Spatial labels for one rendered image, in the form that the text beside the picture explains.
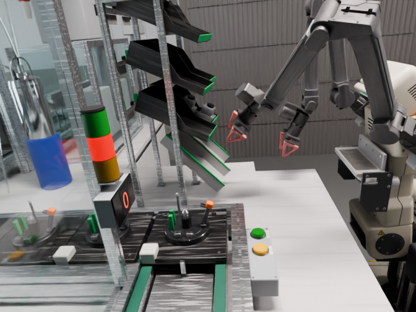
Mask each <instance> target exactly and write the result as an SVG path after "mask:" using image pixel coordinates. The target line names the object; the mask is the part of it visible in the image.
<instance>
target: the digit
mask: <svg viewBox="0 0 416 312"><path fill-rule="evenodd" d="M119 195H120V198H121V203H122V207H123V212H124V216H125V215H126V213H127V211H128V210H129V208H130V206H131V201H130V198H129V193H128V187H127V184H125V185H124V186H123V188H122V190H121V191H120V192H119Z"/></svg>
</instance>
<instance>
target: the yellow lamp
mask: <svg viewBox="0 0 416 312"><path fill-rule="evenodd" d="M92 163H93V167H94V170H95V175H96V178H97V181H98V182H100V183H109V182H112V181H114V180H117V179H118V178H119V177H120V172H119V166H118V161H117V158H116V155H115V156H114V157H113V158H111V159H108V160H104V161H93V160H92Z"/></svg>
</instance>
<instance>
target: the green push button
mask: <svg viewBox="0 0 416 312"><path fill-rule="evenodd" d="M251 235H252V236H253V237H254V238H262V237H264V235H265V231H264V230H263V229H261V228H254V229H252V231H251Z"/></svg>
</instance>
